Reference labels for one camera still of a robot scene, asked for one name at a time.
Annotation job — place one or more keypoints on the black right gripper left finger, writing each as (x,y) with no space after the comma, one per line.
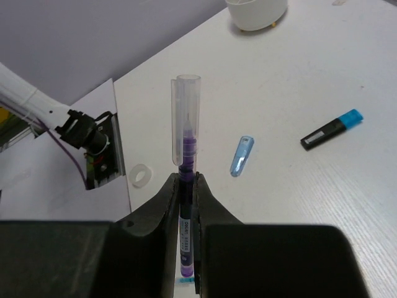
(147,245)

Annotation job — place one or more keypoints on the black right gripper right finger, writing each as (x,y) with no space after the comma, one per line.
(210,220)

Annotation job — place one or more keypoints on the light blue gel pen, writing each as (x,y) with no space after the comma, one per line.
(184,280)

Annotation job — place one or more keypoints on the purple gel pen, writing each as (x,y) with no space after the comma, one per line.
(185,105)

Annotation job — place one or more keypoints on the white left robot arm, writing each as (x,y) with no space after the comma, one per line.
(74,127)

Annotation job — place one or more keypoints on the clear tape roll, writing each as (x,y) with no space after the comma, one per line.
(140,175)

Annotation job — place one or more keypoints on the blue cap black highlighter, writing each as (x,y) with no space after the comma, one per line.
(332,129)

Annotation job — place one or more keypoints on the white round divided organizer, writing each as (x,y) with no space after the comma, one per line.
(255,15)

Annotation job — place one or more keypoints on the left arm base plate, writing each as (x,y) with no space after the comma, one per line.
(109,164)

